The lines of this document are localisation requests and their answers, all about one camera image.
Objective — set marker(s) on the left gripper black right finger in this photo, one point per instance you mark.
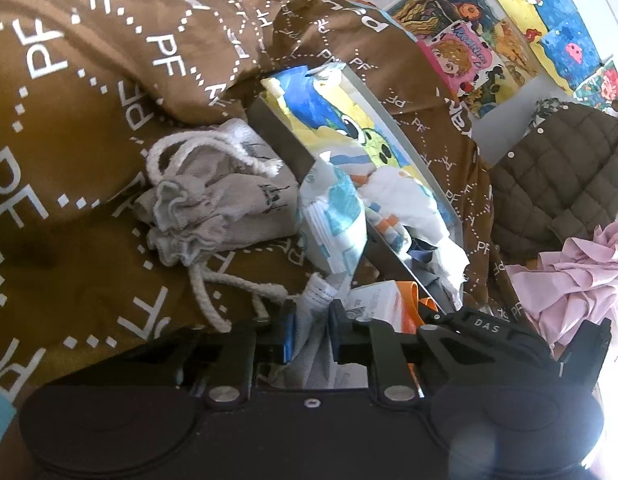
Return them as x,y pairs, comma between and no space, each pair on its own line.
350,339

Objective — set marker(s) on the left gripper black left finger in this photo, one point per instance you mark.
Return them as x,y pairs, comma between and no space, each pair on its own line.
275,340

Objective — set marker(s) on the blue white tissue packet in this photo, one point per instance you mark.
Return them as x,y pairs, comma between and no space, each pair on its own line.
332,226

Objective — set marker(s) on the grey drawstring cloth pouch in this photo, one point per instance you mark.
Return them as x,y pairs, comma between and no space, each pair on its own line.
212,191

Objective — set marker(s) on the pink crumpled cloth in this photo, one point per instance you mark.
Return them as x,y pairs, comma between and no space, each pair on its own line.
576,284

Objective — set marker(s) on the grey box with frog drawing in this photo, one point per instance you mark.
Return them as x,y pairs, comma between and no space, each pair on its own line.
413,233

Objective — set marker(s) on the brown quilted jacket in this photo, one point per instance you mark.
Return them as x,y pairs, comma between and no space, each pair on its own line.
559,181

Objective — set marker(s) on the pink anime girl poster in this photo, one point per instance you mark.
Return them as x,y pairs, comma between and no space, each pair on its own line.
467,64

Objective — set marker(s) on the red haired girl poster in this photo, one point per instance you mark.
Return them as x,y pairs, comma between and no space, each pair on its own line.
600,90

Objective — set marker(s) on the brown PF patterned duvet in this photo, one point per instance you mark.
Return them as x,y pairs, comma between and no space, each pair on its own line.
86,88

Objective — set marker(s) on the dark sunflower painting poster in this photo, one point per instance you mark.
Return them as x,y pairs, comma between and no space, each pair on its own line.
426,18

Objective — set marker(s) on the blue yellow sea poster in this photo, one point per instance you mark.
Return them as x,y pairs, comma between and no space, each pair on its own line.
558,37

